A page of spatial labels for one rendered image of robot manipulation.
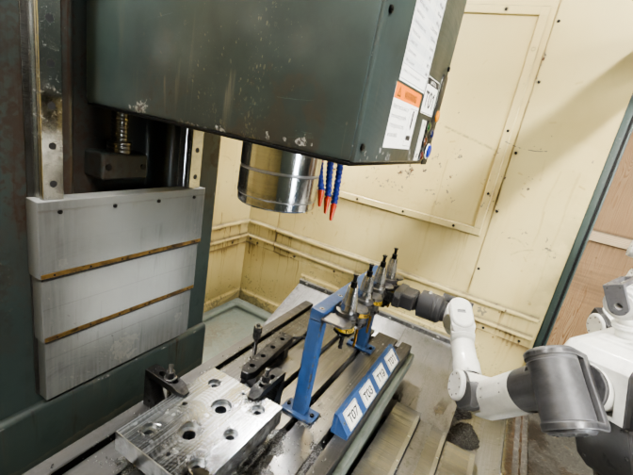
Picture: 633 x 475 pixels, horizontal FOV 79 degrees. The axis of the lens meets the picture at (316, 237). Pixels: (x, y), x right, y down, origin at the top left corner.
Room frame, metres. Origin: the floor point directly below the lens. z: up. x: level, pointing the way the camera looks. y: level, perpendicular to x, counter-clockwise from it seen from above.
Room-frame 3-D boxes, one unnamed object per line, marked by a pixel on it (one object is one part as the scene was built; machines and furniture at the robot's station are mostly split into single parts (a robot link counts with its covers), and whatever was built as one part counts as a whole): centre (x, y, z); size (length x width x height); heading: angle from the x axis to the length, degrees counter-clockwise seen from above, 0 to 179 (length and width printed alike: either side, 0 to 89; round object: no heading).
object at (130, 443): (0.71, 0.17, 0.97); 0.29 x 0.23 x 0.05; 153
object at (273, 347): (1.05, 0.08, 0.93); 0.26 x 0.05 x 0.06; 158
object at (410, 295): (1.16, -0.35, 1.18); 0.13 x 0.12 x 0.10; 154
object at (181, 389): (0.80, 0.30, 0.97); 0.13 x 0.03 x 0.15; 63
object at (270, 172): (0.77, 0.10, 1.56); 0.16 x 0.16 x 0.12
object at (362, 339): (1.28, -0.24, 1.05); 0.10 x 0.05 x 0.30; 63
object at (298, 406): (0.89, -0.04, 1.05); 0.10 x 0.05 x 0.30; 63
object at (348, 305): (0.91, -0.12, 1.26); 0.04 x 0.04 x 0.07
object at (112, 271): (0.97, 0.49, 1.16); 0.48 x 0.05 x 0.51; 153
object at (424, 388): (1.35, -0.20, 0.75); 0.89 x 0.70 x 0.26; 63
